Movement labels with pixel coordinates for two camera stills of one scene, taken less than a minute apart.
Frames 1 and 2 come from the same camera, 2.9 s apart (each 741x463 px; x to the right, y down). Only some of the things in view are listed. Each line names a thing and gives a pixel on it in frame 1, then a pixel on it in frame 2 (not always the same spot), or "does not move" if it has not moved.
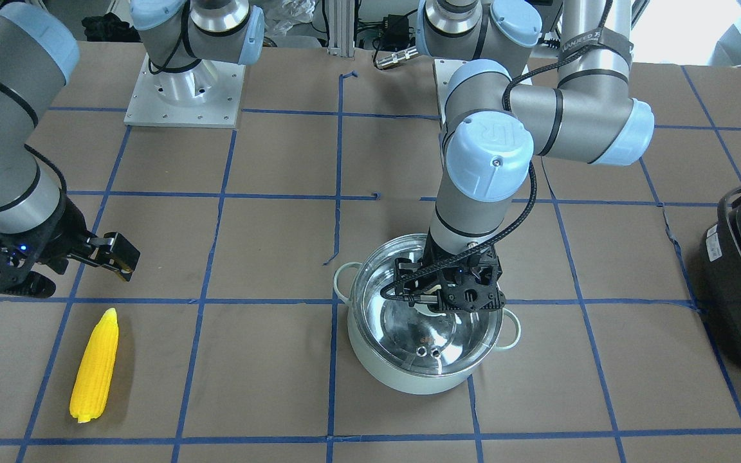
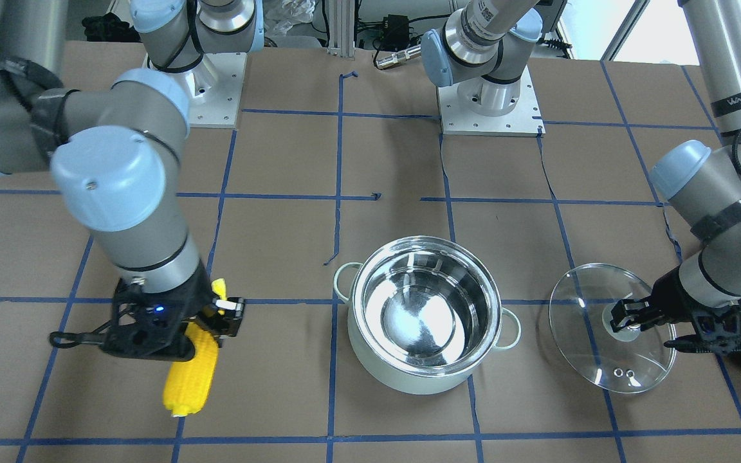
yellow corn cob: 94,377 → 188,383
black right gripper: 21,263 → 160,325
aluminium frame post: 341,28 does not move
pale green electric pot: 398,346 does not move
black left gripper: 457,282 → 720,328
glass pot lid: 415,340 → 582,303
